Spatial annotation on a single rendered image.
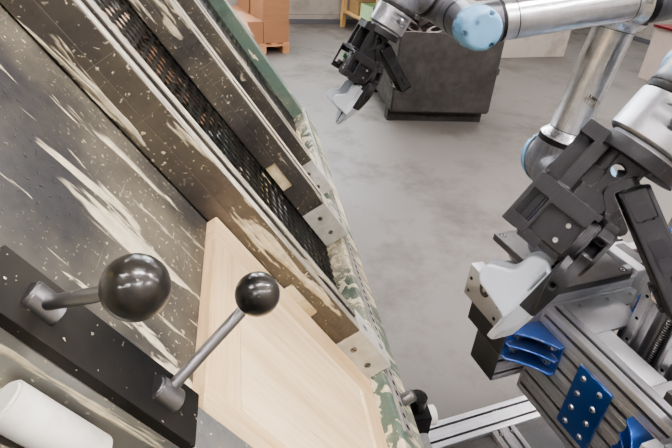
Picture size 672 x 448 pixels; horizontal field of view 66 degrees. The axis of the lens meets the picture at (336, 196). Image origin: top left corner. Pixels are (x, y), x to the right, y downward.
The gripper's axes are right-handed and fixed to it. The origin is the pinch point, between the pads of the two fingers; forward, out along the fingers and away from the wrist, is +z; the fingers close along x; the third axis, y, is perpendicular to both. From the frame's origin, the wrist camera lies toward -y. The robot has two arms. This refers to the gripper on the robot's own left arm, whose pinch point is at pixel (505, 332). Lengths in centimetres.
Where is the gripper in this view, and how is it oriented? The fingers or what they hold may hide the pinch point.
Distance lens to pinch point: 53.0
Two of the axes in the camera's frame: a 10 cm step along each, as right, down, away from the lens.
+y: -7.0, -6.5, 3.1
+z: -5.8, 7.6, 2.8
